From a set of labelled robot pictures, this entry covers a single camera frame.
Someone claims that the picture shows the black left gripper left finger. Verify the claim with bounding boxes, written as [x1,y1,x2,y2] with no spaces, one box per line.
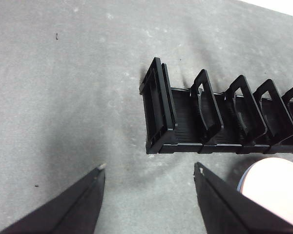
[0,163,106,234]

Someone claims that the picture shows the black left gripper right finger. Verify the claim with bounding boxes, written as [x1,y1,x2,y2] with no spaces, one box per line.
[193,162,293,234]

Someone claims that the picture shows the blue plate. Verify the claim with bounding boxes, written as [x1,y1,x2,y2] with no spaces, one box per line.
[236,170,246,195]

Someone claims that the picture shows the pink plate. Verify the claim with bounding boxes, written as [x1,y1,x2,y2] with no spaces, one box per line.
[237,157,293,231]

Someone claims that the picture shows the black plate rack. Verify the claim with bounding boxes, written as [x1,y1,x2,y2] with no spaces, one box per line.
[139,57,293,155]

